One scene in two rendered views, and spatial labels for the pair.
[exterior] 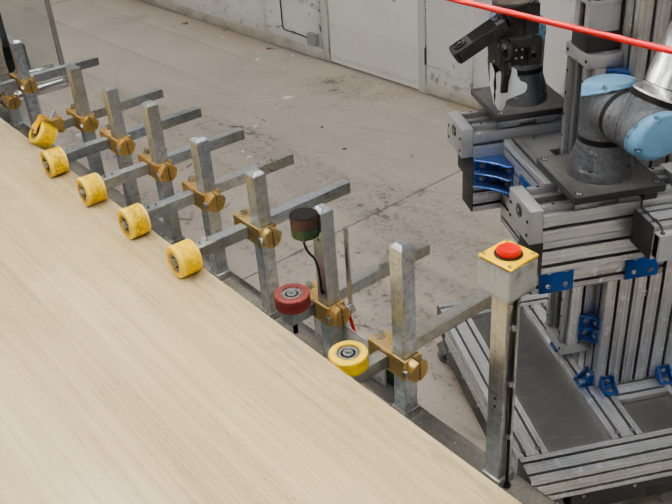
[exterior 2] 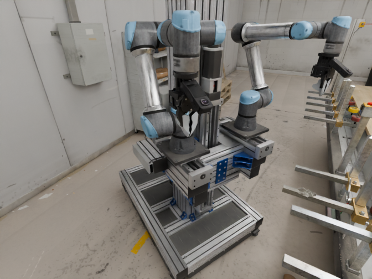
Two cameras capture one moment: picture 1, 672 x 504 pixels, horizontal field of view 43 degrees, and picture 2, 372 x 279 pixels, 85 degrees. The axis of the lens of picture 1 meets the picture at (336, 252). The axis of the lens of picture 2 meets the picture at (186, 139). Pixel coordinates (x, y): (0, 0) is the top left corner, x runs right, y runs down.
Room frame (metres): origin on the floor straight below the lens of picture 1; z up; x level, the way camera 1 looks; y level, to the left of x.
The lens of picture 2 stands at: (2.66, 0.35, 1.64)
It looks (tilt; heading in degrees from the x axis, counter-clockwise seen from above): 29 degrees down; 247
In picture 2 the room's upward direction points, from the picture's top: straight up
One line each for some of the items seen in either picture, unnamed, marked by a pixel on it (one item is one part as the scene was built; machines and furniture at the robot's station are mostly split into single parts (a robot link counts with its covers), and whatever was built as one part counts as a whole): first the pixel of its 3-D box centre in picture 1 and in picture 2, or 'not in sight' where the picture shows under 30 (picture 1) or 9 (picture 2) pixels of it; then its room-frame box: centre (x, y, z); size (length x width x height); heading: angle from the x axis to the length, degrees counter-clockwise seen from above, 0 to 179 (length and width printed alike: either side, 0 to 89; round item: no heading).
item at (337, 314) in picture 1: (322, 305); (358, 210); (1.60, 0.04, 0.85); 0.13 x 0.06 x 0.05; 37
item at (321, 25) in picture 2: not in sight; (314, 30); (1.62, -0.45, 1.61); 0.11 x 0.11 x 0.08; 16
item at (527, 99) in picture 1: (521, 80); (182, 139); (2.28, -0.56, 1.09); 0.15 x 0.15 x 0.10
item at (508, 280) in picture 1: (507, 272); (368, 110); (1.18, -0.28, 1.18); 0.07 x 0.07 x 0.08; 37
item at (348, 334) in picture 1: (348, 343); (344, 213); (1.57, -0.01, 0.75); 0.26 x 0.01 x 0.10; 37
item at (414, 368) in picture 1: (397, 356); (351, 181); (1.40, -0.11, 0.84); 0.13 x 0.06 x 0.05; 37
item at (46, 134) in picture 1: (43, 134); not in sight; (2.54, 0.90, 0.93); 0.09 x 0.08 x 0.09; 127
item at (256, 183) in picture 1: (265, 257); (368, 244); (1.78, 0.17, 0.87); 0.03 x 0.03 x 0.48; 37
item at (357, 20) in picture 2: not in sight; (345, 61); (-0.49, -1.48, 1.20); 0.15 x 0.12 x 1.00; 37
